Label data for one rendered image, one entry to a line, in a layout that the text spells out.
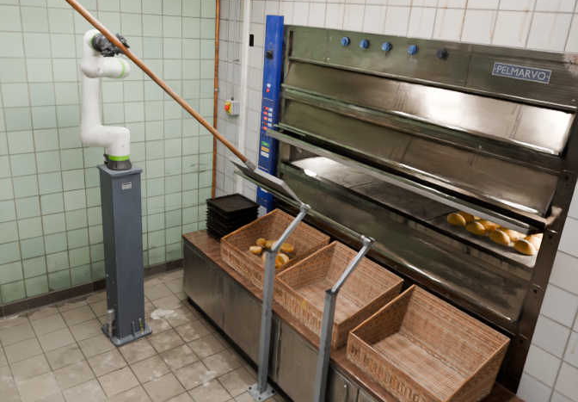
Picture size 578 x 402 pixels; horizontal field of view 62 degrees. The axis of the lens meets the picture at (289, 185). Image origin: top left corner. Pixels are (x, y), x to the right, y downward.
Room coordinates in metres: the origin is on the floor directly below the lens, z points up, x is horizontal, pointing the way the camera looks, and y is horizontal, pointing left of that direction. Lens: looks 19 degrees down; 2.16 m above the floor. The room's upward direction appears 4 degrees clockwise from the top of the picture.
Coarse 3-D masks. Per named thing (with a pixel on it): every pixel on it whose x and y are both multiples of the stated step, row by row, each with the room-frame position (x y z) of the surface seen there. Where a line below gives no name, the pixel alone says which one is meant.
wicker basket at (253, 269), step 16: (256, 224) 3.10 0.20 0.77; (272, 224) 3.19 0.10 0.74; (288, 224) 3.08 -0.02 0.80; (304, 224) 2.98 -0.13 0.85; (224, 240) 2.88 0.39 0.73; (240, 240) 3.01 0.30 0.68; (256, 240) 3.10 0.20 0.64; (288, 240) 3.04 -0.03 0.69; (304, 240) 2.93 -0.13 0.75; (320, 240) 2.85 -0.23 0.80; (224, 256) 2.87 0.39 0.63; (240, 256) 2.74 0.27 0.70; (256, 256) 2.98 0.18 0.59; (288, 256) 2.99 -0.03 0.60; (304, 256) 2.67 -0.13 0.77; (320, 256) 2.76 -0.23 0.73; (240, 272) 2.73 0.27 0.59; (256, 272) 2.60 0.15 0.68
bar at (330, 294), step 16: (272, 192) 2.71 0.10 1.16; (304, 208) 2.48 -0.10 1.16; (336, 224) 2.29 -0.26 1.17; (368, 240) 2.12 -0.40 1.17; (272, 256) 2.34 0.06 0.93; (272, 272) 2.35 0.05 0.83; (272, 288) 2.35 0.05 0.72; (336, 288) 2.00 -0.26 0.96; (272, 304) 2.36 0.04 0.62; (320, 352) 1.98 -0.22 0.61; (320, 368) 1.98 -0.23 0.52; (256, 384) 2.41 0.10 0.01; (320, 384) 1.97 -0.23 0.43; (256, 400) 2.28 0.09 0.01; (320, 400) 1.97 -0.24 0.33
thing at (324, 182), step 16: (304, 176) 3.06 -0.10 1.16; (320, 176) 3.01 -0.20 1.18; (336, 192) 2.83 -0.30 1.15; (352, 192) 2.76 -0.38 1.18; (384, 208) 2.53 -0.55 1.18; (416, 224) 2.36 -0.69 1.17; (448, 240) 2.21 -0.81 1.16; (464, 240) 2.18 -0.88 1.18; (480, 256) 2.07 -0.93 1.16; (496, 256) 2.04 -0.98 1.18; (512, 272) 1.95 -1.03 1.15; (528, 272) 1.90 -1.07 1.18
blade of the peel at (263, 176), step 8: (232, 160) 2.88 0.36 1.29; (240, 160) 2.84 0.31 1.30; (240, 168) 2.91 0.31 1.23; (248, 168) 2.74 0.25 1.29; (256, 168) 2.70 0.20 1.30; (256, 176) 2.78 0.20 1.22; (264, 176) 2.61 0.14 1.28; (272, 176) 2.58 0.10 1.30; (272, 184) 2.66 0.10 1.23; (280, 184) 2.50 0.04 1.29; (288, 192) 2.53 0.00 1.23
